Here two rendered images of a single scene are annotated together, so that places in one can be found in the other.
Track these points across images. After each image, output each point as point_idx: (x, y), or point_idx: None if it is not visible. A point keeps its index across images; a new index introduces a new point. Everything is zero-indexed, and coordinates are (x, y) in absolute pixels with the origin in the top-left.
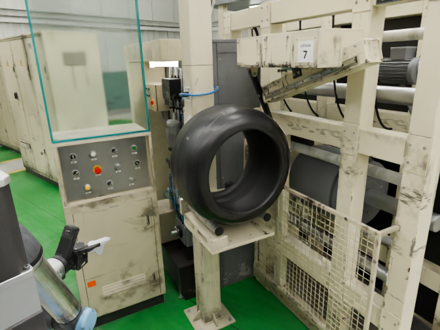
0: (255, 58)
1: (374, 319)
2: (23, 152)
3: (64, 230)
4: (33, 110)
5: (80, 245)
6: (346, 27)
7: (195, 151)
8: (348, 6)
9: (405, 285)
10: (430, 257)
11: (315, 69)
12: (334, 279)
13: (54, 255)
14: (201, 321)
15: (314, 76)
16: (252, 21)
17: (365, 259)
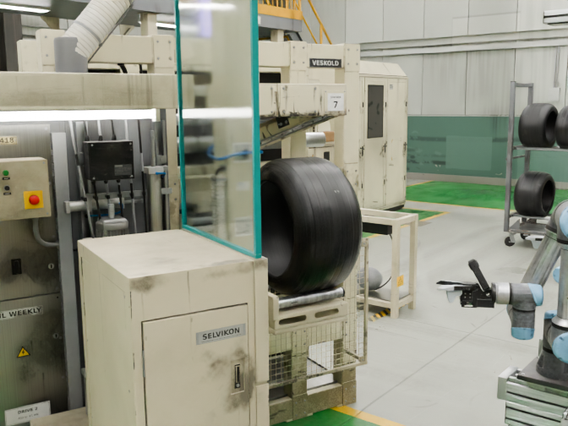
0: (269, 107)
1: (338, 334)
2: None
3: (477, 263)
4: None
5: (466, 281)
6: (143, 73)
7: (356, 199)
8: (285, 64)
9: (356, 281)
10: (272, 292)
11: (304, 117)
12: (298, 330)
13: (492, 284)
14: None
15: (305, 124)
16: (131, 55)
17: (359, 267)
